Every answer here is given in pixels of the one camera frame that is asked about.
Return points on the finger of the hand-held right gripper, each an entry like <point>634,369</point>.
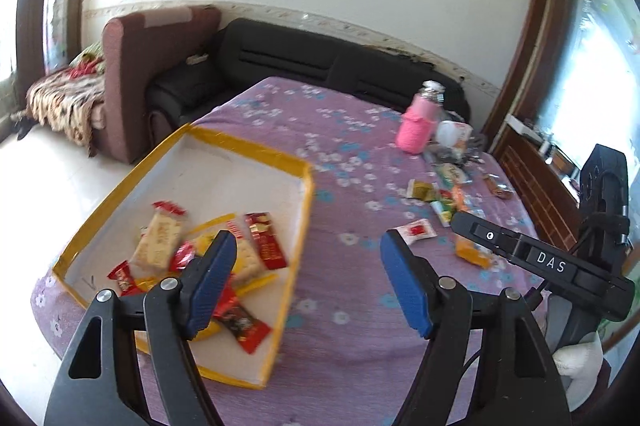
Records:
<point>480,233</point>

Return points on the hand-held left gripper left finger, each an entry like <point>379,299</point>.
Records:
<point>212,286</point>

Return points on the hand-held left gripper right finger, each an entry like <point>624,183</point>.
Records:
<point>405,281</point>

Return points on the red candy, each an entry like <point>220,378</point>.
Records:
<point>182,256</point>
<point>122,278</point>

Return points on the pile of assorted snack packets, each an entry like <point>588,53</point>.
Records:
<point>450,201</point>

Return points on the large yellow cracker packet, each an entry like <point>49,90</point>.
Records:
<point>247,258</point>

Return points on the dark red snack packet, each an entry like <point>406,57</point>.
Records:
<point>242,323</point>

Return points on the plain yellow snack packet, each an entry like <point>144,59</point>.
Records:
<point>150,282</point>

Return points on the long red snack packet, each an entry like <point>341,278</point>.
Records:
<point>265,241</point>

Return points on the small pale cracker packet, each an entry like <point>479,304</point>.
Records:
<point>157,236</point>

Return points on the yellow-edged white cardboard tray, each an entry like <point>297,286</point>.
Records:
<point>215,176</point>

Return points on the person's right hand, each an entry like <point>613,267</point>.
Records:
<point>580,371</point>

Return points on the yellow-orange snack packet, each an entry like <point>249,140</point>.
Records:
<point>472,252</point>

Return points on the brown snack packet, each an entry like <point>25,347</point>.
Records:
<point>497,186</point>

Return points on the white packet with red label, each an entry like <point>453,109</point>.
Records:
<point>417,231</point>

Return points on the wooden cabinet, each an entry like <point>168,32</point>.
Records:
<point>530,201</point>

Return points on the dark snack bag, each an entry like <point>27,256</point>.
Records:
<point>445,154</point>

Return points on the white plastic jar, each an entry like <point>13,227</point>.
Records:
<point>452,133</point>

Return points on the pink knit-sleeved bottle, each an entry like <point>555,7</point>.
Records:
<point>415,126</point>

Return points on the purple floral tablecloth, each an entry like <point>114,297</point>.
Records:
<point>350,146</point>

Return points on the large bright window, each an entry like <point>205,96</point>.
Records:
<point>605,71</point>

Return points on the white power strip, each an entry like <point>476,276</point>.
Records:
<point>196,59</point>

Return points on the brown fabric armchair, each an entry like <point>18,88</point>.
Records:
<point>130,71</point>

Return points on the patterned brown blanket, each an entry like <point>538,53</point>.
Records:
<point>60,106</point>

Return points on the black leather sofa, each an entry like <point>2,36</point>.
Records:
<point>290,56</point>

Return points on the black shoe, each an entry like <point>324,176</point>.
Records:
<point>22,126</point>

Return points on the red and green cloth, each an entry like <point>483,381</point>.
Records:
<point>87,63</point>

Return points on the glass door panel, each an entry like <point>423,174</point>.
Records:
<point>10,26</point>
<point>60,6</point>

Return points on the wooden door frame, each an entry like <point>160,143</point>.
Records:
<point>540,31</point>

